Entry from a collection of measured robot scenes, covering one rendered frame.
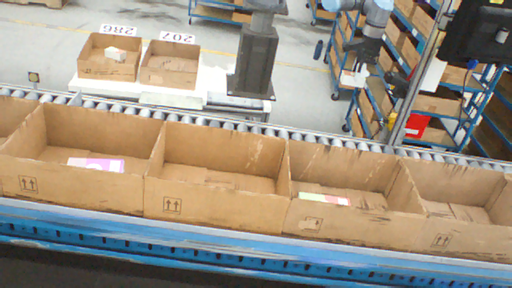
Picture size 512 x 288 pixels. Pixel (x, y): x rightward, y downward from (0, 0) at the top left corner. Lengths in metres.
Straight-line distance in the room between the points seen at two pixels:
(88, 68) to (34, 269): 1.08
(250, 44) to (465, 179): 1.16
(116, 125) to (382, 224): 0.87
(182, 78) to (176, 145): 0.81
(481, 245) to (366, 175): 0.41
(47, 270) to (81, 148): 0.40
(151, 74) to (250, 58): 0.50
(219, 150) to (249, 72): 0.86
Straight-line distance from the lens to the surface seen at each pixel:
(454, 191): 1.65
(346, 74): 1.93
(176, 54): 2.54
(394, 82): 2.02
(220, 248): 1.18
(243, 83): 2.22
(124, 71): 2.21
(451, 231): 1.34
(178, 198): 1.16
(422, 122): 2.19
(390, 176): 1.52
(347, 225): 1.23
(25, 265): 1.54
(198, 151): 1.41
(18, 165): 1.25
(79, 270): 1.49
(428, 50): 1.96
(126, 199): 1.20
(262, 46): 2.14
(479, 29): 1.86
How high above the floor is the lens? 1.77
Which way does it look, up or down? 34 degrees down
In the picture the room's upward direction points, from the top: 12 degrees clockwise
